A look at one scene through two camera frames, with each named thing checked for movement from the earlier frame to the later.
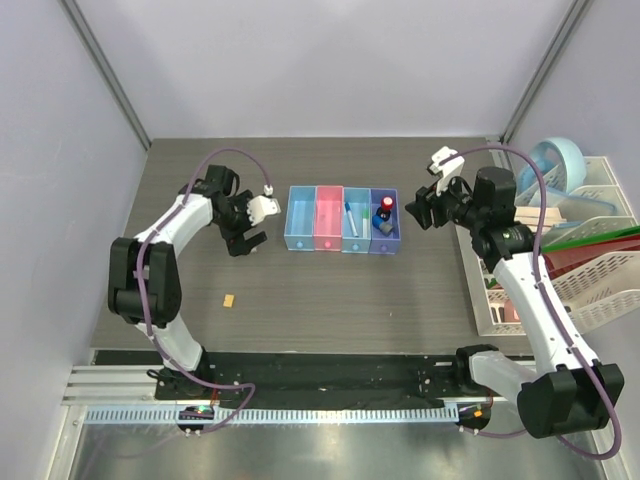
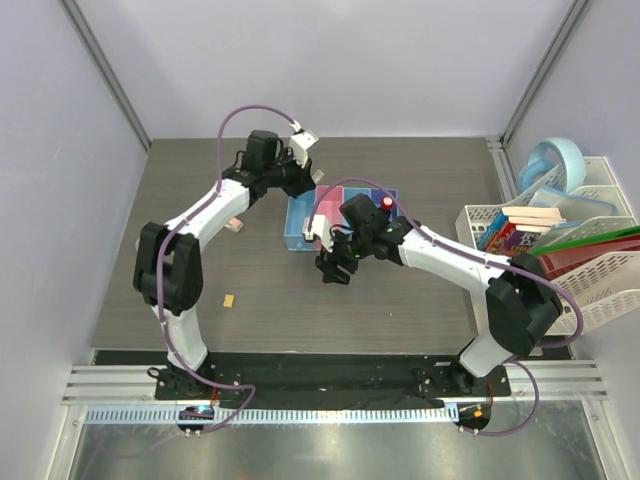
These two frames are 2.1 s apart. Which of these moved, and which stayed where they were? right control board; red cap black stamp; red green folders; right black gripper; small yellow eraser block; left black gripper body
Moved: right black gripper; left black gripper body
Stayed: red cap black stamp; right control board; small yellow eraser block; red green folders
